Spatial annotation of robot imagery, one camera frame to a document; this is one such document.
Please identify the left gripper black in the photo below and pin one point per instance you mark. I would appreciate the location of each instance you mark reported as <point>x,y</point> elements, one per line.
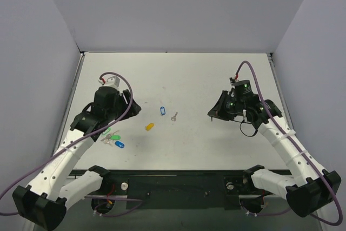
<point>126,102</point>

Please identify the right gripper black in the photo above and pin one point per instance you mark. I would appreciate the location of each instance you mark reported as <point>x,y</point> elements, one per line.
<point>221,105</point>

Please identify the yellow key tag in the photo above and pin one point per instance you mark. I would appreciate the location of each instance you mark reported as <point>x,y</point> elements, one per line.
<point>149,126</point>

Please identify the blue outlined key tag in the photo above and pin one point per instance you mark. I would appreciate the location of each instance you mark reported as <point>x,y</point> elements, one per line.
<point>162,111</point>

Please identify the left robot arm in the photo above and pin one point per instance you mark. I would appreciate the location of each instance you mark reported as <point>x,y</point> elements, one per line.
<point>46,199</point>

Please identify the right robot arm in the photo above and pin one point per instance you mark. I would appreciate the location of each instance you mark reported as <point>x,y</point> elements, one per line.
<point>311,186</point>

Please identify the green key tag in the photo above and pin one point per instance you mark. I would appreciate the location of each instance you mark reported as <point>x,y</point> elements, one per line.
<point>115,137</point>
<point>106,131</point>

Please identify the small silver key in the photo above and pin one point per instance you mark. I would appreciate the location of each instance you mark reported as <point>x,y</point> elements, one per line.
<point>174,117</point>

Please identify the solid blue key tag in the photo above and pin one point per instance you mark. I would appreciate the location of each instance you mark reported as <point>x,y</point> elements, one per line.
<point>119,144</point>

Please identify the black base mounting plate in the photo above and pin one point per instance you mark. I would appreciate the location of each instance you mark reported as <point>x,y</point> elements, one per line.
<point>180,189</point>

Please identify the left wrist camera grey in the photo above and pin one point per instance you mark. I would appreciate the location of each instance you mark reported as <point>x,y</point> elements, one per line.
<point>112,81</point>

